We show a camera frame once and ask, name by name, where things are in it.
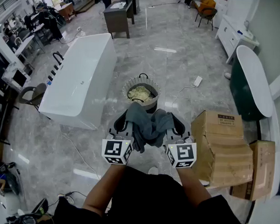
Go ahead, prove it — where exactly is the brown wooden cabinet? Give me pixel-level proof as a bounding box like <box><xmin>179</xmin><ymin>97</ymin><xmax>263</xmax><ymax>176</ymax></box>
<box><xmin>57</xmin><ymin>1</ymin><xmax>78</xmax><ymax>22</ymax></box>

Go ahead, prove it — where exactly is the white power strip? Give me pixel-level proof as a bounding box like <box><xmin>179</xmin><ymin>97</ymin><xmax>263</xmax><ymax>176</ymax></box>
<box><xmin>193</xmin><ymin>75</ymin><xmax>204</xmax><ymax>88</ymax></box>

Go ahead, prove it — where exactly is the long white floor cable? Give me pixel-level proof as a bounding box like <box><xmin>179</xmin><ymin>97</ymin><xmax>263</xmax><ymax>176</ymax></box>
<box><xmin>57</xmin><ymin>125</ymin><xmax>105</xmax><ymax>181</ymax></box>

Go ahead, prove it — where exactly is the person's black shirt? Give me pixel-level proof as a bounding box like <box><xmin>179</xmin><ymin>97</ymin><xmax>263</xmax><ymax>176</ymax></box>
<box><xmin>51</xmin><ymin>161</ymin><xmax>255</xmax><ymax>224</ymax></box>

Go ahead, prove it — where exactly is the person's right forearm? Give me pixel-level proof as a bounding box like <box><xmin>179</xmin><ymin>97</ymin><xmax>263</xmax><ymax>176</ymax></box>
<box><xmin>174</xmin><ymin>166</ymin><xmax>214</xmax><ymax>209</ymax></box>

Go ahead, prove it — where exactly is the green and white bathtub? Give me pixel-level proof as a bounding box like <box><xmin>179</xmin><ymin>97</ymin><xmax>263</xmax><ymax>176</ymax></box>
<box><xmin>228</xmin><ymin>44</ymin><xmax>278</xmax><ymax>123</ymax></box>

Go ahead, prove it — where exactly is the brown chair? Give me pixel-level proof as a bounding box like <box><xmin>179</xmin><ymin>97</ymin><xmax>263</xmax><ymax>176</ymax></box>
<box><xmin>17</xmin><ymin>81</ymin><xmax>48</xmax><ymax>112</ymax></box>

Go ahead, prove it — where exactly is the grey cloth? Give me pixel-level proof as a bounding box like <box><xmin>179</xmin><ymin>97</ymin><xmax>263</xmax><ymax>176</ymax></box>
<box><xmin>123</xmin><ymin>101</ymin><xmax>176</xmax><ymax>156</ymax></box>

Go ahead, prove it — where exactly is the black chair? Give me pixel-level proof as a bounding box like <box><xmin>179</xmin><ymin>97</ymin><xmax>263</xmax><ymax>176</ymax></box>
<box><xmin>194</xmin><ymin>7</ymin><xmax>218</xmax><ymax>32</ymax></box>

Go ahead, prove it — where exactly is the white monitor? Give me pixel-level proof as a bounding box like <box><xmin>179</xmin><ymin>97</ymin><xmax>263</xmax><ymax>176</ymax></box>
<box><xmin>11</xmin><ymin>68</ymin><xmax>29</xmax><ymax>88</ymax></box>

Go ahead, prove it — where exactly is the white power strip cable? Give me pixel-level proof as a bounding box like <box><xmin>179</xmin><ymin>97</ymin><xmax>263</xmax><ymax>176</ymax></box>
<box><xmin>171</xmin><ymin>83</ymin><xmax>196</xmax><ymax>108</ymax></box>

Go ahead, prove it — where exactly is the black bathtub faucet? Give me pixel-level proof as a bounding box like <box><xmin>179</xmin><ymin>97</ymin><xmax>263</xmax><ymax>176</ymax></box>
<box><xmin>52</xmin><ymin>51</ymin><xmax>65</xmax><ymax>66</ymax></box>

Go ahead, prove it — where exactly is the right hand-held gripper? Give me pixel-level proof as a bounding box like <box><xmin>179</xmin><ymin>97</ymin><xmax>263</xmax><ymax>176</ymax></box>
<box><xmin>164</xmin><ymin>114</ymin><xmax>199</xmax><ymax>170</ymax></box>

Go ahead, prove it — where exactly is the orange sofa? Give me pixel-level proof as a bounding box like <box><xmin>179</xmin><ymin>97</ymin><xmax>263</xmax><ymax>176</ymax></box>
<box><xmin>191</xmin><ymin>0</ymin><xmax>217</xmax><ymax>14</ymax></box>

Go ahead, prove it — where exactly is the white cabinet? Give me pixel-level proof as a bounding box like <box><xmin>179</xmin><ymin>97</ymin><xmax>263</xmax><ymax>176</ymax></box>
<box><xmin>213</xmin><ymin>14</ymin><xmax>262</xmax><ymax>67</ymax></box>

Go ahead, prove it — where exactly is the dark wooden desk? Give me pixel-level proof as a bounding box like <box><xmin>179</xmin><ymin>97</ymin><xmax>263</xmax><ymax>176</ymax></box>
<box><xmin>101</xmin><ymin>0</ymin><xmax>136</xmax><ymax>41</ymax></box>

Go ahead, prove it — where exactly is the person's left forearm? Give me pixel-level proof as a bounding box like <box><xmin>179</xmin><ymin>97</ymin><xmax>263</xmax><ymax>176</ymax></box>
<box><xmin>81</xmin><ymin>161</ymin><xmax>127</xmax><ymax>217</ymax></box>

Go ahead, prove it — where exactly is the large cardboard box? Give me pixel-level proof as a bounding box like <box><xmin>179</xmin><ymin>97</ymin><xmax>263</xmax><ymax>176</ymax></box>
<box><xmin>187</xmin><ymin>109</ymin><xmax>258</xmax><ymax>189</ymax></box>

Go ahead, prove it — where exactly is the small cardboard box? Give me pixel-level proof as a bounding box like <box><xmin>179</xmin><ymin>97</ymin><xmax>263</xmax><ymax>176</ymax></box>
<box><xmin>229</xmin><ymin>138</ymin><xmax>277</xmax><ymax>202</ymax></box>

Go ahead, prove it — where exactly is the grey woven basket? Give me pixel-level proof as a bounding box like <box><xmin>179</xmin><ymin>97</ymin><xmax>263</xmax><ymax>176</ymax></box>
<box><xmin>120</xmin><ymin>72</ymin><xmax>162</xmax><ymax>115</ymax></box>

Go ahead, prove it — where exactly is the cream cloth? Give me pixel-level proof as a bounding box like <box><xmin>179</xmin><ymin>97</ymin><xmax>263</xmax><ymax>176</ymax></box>
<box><xmin>127</xmin><ymin>85</ymin><xmax>156</xmax><ymax>104</ymax></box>

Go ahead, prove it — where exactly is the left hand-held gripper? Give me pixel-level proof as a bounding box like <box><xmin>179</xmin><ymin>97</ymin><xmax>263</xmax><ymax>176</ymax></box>
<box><xmin>101</xmin><ymin>108</ymin><xmax>136</xmax><ymax>166</ymax></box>

